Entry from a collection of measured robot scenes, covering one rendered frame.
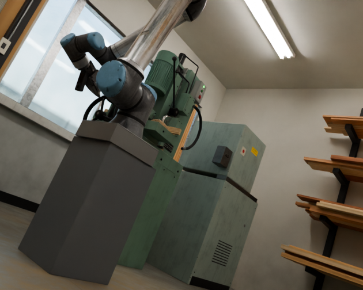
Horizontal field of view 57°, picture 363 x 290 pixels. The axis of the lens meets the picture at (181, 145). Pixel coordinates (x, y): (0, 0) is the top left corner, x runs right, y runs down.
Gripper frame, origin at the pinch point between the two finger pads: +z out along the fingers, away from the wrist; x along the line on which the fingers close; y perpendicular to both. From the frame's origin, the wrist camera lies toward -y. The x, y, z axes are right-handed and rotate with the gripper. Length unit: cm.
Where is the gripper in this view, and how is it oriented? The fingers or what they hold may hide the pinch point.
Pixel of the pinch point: (97, 96)
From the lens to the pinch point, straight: 203.0
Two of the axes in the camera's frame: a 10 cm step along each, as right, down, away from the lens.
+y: 5.1, -7.0, 5.1
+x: -8.0, -1.7, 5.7
